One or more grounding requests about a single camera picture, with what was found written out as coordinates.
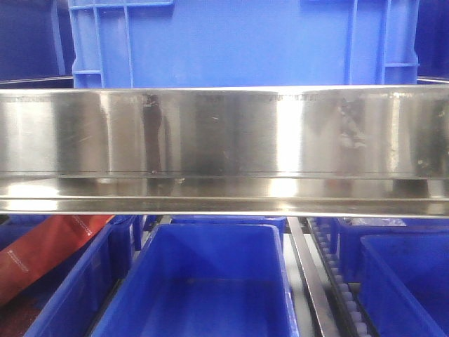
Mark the red packaging bag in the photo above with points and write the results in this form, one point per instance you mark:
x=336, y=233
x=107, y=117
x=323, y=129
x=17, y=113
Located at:
x=43, y=248

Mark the blue bin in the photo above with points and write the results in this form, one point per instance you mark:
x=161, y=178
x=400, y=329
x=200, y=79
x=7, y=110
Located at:
x=404, y=284
x=204, y=280
x=66, y=301

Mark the blue bin centre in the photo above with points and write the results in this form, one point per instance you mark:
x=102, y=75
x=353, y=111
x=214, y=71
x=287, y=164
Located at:
x=204, y=280

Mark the stainless steel shelf rail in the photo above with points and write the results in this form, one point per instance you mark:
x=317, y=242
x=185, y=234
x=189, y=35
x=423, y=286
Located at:
x=379, y=151

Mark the roller track rail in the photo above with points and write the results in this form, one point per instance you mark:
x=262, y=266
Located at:
x=325, y=305

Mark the blue bin left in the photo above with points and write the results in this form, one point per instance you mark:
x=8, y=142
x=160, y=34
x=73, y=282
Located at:
x=66, y=301

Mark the blue bin right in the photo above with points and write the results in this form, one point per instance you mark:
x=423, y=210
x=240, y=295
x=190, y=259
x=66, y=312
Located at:
x=404, y=284

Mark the large blue crate upper shelf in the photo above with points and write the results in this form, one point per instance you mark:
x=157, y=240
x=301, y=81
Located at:
x=143, y=44

